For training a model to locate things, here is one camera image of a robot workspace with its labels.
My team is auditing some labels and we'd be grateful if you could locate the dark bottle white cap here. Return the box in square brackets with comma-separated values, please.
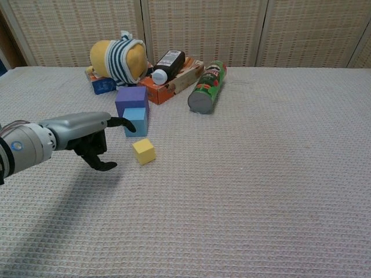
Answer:
[151, 49, 186, 86]

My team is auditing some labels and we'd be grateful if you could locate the small yellow foam cube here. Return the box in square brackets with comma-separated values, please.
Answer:
[132, 138, 157, 166]

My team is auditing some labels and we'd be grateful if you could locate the green Pringles can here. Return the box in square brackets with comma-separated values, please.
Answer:
[187, 60, 228, 115]

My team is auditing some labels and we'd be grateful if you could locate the bamboo folding screen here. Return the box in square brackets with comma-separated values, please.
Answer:
[0, 0, 371, 69]

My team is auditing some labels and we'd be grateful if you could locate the medium blue foam cube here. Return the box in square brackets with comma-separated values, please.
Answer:
[122, 107, 149, 138]

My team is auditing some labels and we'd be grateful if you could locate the yellow plush toy striped shirt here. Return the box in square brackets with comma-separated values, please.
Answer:
[85, 30, 148, 86]

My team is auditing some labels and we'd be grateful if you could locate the small blue orange box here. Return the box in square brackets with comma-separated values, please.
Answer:
[84, 62, 154, 96]

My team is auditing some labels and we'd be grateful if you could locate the orange cardboard box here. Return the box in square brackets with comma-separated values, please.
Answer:
[136, 56, 205, 105]

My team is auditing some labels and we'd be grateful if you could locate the large purple foam cube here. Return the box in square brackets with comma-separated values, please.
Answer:
[115, 86, 150, 122]

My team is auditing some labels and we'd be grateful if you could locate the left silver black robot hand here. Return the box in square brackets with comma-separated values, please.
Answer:
[37, 111, 137, 172]

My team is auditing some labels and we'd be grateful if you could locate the white woven tablecloth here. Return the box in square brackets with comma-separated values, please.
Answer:
[0, 66, 371, 278]

